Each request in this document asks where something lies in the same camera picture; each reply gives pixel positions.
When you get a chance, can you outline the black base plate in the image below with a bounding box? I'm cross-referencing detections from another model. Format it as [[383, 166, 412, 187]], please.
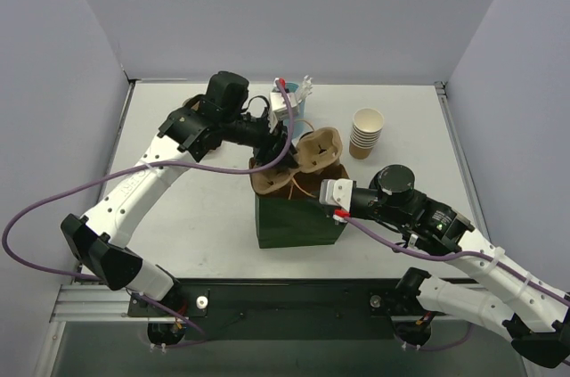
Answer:
[[127, 279, 435, 347]]

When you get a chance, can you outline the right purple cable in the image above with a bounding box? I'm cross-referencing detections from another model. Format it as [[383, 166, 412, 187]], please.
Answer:
[[345, 215, 570, 354]]

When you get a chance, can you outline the pulp cup carrier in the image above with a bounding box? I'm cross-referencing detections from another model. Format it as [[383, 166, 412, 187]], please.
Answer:
[[250, 127, 347, 198]]

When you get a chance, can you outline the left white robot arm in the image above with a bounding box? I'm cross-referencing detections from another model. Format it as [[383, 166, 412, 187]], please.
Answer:
[[61, 71, 297, 316]]

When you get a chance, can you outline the light blue cylindrical container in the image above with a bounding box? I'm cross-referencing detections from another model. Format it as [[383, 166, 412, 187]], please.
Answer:
[[285, 82, 311, 116]]

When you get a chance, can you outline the brown paper bag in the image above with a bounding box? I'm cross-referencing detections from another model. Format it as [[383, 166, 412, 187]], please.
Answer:
[[247, 118, 351, 250]]

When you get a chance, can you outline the stack of pulp cup carriers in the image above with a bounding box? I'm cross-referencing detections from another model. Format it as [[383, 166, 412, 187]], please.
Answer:
[[183, 94, 205, 111]]

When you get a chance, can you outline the stack of brown paper cups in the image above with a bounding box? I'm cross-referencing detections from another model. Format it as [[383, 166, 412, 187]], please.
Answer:
[[349, 108, 385, 160]]

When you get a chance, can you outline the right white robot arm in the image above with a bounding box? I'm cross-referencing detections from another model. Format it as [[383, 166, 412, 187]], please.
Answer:
[[319, 164, 569, 368]]

